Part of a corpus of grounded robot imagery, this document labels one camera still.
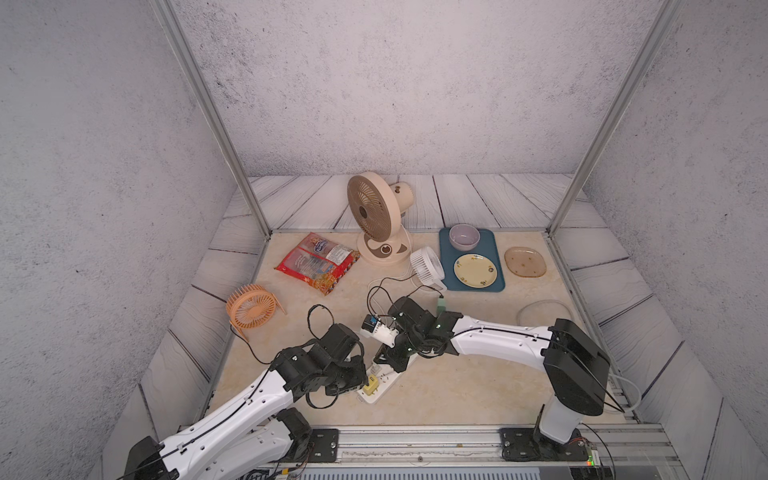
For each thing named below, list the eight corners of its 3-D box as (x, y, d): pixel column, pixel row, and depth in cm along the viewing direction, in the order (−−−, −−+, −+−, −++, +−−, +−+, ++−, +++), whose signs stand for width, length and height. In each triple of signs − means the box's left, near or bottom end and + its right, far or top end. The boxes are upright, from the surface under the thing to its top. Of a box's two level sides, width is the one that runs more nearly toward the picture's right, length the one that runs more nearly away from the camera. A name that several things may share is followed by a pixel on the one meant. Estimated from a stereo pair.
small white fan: (426, 300, 101) (429, 280, 92) (407, 272, 108) (408, 252, 100) (445, 290, 103) (450, 271, 94) (425, 264, 110) (428, 244, 102)
